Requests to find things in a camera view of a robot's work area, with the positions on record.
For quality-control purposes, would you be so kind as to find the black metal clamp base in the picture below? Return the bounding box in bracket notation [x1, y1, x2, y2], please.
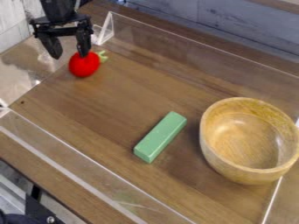
[0, 195, 66, 224]

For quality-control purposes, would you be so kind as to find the wooden bowl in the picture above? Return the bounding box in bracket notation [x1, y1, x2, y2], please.
[199, 97, 299, 185]

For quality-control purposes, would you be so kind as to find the clear acrylic enclosure wall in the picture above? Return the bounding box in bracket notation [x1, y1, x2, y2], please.
[0, 12, 299, 224]

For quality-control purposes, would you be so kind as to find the green rectangular block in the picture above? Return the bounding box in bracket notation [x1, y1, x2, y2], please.
[134, 111, 187, 164]

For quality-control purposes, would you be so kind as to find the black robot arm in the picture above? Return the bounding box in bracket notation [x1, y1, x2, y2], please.
[30, 0, 94, 60]

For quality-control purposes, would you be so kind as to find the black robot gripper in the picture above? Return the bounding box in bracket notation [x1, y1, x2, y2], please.
[30, 13, 94, 60]

